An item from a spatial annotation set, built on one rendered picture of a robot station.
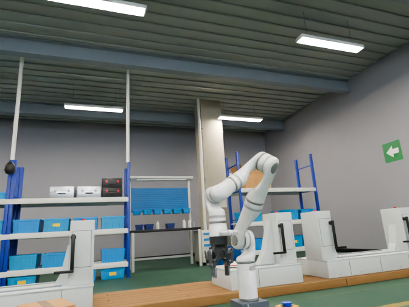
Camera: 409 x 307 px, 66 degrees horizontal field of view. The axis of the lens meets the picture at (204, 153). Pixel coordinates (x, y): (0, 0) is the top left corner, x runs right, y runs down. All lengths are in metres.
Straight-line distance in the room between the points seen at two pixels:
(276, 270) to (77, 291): 1.87
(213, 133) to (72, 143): 4.14
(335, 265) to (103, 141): 7.49
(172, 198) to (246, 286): 5.64
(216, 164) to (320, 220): 4.37
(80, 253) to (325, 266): 2.52
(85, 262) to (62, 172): 6.66
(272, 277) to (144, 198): 4.22
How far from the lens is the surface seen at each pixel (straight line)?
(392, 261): 4.48
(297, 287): 3.51
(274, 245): 3.64
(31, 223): 5.70
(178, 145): 10.02
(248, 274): 1.63
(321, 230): 3.87
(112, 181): 5.71
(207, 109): 8.19
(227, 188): 1.30
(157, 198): 7.09
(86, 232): 3.01
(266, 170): 1.44
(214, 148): 7.89
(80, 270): 3.02
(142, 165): 9.62
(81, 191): 5.67
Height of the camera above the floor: 0.63
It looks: 14 degrees up
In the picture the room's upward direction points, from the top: 3 degrees counter-clockwise
